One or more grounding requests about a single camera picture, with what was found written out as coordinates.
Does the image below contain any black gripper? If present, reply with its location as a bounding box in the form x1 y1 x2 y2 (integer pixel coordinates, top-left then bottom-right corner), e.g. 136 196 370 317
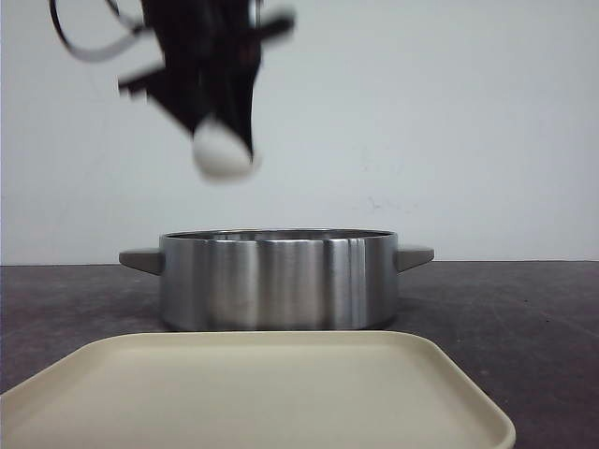
118 1 296 162

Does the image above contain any panda bun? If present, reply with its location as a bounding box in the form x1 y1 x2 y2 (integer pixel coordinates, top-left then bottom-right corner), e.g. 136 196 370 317
192 117 262 183

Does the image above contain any stainless steel steamer pot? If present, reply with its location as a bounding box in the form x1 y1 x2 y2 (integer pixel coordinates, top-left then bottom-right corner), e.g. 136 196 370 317
119 228 434 331

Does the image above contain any beige rectangular tray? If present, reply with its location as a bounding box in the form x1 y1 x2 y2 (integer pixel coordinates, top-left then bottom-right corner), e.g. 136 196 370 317
1 331 517 448

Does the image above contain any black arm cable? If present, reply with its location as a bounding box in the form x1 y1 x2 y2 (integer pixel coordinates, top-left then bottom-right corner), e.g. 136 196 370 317
49 0 151 65

